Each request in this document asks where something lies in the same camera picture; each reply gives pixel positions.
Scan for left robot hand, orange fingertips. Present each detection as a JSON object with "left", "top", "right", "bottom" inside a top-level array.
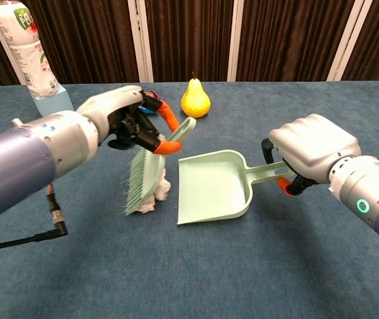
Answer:
[{"left": 76, "top": 85, "right": 183, "bottom": 156}]

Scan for right robot hand, orange thumb tip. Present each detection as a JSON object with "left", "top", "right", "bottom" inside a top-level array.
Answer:
[{"left": 261, "top": 114, "right": 362, "bottom": 197}]

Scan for mint green hand brush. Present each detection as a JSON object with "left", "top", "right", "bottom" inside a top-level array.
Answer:
[{"left": 118, "top": 117, "right": 197, "bottom": 217}]

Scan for white tissue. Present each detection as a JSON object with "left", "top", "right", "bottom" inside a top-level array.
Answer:
[{"left": 132, "top": 167, "right": 172, "bottom": 215}]

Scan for mint green dustpan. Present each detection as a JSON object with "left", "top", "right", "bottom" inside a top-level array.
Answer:
[{"left": 177, "top": 150, "right": 296, "bottom": 226}]

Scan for blue snack bag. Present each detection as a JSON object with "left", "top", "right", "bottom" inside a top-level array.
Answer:
[{"left": 139, "top": 89, "right": 163, "bottom": 116}]

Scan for light blue block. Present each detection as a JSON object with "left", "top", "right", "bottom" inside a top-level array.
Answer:
[{"left": 31, "top": 83, "right": 76, "bottom": 117}]

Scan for yellow pear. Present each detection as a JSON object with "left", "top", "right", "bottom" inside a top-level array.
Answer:
[{"left": 180, "top": 72, "right": 212, "bottom": 119}]

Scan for white drink bottle, yellow cap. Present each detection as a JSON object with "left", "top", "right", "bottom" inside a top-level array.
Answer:
[{"left": 0, "top": 0, "right": 60, "bottom": 98}]

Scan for brown pleated white-framed folding screen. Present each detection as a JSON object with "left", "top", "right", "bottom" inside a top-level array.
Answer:
[{"left": 0, "top": 0, "right": 379, "bottom": 92}]

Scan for blue felt table cover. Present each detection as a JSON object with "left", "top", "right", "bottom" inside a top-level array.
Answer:
[{"left": 0, "top": 81, "right": 379, "bottom": 319}]

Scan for black arm cable with connector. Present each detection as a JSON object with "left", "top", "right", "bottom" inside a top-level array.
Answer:
[{"left": 0, "top": 182, "right": 69, "bottom": 254}]

